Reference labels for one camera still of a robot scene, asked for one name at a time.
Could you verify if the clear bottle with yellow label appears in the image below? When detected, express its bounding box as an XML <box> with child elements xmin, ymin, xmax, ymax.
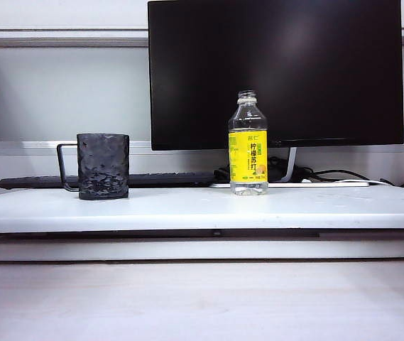
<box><xmin>228</xmin><ymin>90</ymin><xmax>269</xmax><ymax>197</ymax></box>

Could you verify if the black keyboard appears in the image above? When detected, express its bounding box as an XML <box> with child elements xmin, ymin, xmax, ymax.
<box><xmin>0</xmin><ymin>171</ymin><xmax>217</xmax><ymax>190</ymax></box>

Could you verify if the white desk slab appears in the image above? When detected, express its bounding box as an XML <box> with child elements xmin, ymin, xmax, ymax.
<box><xmin>0</xmin><ymin>185</ymin><xmax>404</xmax><ymax>262</ymax></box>

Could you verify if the silver and white monitor stand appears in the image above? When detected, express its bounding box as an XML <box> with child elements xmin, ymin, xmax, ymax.
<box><xmin>209</xmin><ymin>146</ymin><xmax>370</xmax><ymax>188</ymax></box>

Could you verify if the black textured mug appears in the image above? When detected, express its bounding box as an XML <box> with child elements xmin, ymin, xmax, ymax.
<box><xmin>56</xmin><ymin>132</ymin><xmax>131</xmax><ymax>200</ymax></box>

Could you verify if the black computer monitor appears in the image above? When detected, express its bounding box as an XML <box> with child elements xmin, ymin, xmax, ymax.
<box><xmin>147</xmin><ymin>0</ymin><xmax>404</xmax><ymax>151</ymax></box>

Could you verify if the black arcing cable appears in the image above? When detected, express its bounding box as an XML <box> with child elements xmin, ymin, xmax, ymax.
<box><xmin>293</xmin><ymin>166</ymin><xmax>378</xmax><ymax>183</ymax></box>

